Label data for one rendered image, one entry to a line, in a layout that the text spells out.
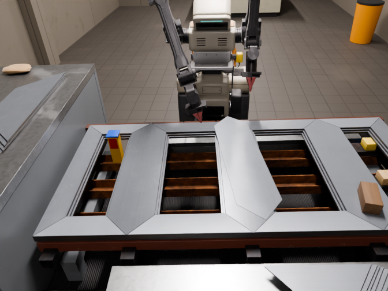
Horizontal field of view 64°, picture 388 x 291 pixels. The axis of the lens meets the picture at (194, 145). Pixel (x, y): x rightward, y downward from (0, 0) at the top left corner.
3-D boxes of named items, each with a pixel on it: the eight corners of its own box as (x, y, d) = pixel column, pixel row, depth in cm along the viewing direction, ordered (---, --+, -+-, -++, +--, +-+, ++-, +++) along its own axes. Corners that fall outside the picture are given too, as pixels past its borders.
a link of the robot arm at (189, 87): (194, 66, 141) (175, 73, 141) (197, 75, 131) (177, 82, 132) (201, 90, 147) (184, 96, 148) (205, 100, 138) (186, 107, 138)
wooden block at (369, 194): (379, 215, 113) (384, 205, 110) (361, 212, 114) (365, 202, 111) (373, 192, 122) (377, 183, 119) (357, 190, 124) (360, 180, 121)
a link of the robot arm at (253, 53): (261, 38, 162) (243, 38, 163) (264, 34, 151) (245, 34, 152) (260, 62, 164) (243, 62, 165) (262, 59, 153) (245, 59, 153)
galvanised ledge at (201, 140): (377, 142, 182) (379, 137, 180) (155, 148, 185) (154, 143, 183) (363, 123, 198) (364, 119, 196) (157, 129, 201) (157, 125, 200)
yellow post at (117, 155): (123, 168, 166) (117, 138, 155) (114, 168, 166) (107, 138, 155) (125, 162, 170) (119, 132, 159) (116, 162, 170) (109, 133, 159)
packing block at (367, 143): (375, 150, 155) (377, 144, 153) (365, 150, 155) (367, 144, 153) (369, 143, 160) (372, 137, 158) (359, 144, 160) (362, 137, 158)
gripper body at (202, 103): (207, 108, 146) (202, 94, 142) (186, 114, 148) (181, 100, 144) (206, 102, 152) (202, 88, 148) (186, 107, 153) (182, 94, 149)
